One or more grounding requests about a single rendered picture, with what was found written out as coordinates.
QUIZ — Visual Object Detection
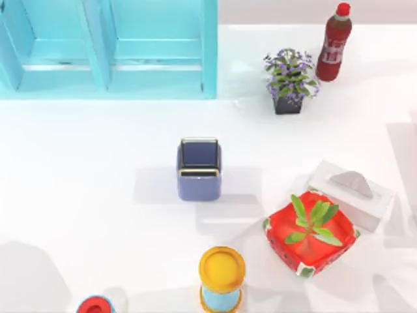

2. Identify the red bottle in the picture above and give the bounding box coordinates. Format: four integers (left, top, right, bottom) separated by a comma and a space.
315, 2, 353, 82

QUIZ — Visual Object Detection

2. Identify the purple flower plant pot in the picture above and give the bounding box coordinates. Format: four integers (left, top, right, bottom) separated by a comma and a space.
263, 48, 321, 115

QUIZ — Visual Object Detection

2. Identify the yellow and blue hourglass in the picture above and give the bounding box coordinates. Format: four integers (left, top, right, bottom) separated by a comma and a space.
198, 246, 246, 313

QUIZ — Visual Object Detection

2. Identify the red and blue cup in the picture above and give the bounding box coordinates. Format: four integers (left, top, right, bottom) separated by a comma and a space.
76, 295, 117, 313

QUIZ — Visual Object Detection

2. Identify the light blue rack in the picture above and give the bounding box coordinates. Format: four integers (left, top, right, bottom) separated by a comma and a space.
0, 0, 218, 100

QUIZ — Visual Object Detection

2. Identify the blue square cup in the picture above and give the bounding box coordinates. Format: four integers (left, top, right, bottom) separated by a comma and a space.
177, 137, 224, 202

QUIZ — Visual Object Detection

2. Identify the red square plant pot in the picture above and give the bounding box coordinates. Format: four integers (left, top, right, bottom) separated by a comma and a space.
263, 190, 361, 278

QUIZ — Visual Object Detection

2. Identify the white tissue box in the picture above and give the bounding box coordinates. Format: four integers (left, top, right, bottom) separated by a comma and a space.
304, 159, 397, 233

